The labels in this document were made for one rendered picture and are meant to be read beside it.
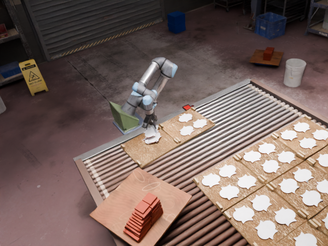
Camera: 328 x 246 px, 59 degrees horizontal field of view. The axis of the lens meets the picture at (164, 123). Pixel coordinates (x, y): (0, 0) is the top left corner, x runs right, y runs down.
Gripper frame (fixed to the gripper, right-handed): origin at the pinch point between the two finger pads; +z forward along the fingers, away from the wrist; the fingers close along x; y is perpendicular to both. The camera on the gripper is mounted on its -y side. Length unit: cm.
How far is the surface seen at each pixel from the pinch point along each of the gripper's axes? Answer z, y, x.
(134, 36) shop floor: 99, 376, 292
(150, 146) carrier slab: 7.8, -10.6, -4.2
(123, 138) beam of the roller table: 9.8, -9.3, 26.7
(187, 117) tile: 6.9, 37.6, -17.7
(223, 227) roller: 10, -56, -88
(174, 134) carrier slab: 7.8, 11.3, -16.5
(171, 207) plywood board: -2, -64, -55
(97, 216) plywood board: -2, -91, -14
